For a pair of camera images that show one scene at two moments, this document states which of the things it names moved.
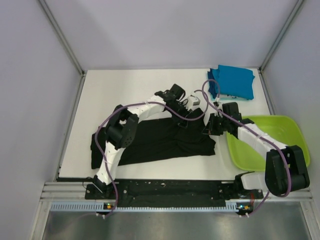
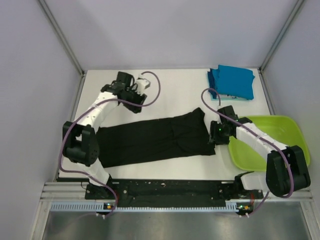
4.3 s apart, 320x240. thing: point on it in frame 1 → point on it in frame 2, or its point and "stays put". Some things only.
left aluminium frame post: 63,38 stays put
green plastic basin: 283,129 stays put
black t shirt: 158,136 stays put
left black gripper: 181,122 → 140,98
